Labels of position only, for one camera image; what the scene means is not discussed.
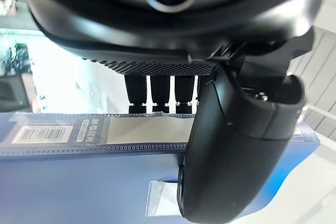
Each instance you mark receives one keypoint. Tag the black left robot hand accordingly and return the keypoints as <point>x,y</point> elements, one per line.
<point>225,140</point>

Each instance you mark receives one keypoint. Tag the blue plastic folder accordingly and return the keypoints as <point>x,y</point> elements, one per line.
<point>78,182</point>

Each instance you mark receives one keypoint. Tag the green potted plant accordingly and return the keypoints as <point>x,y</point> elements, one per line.
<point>15,56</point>

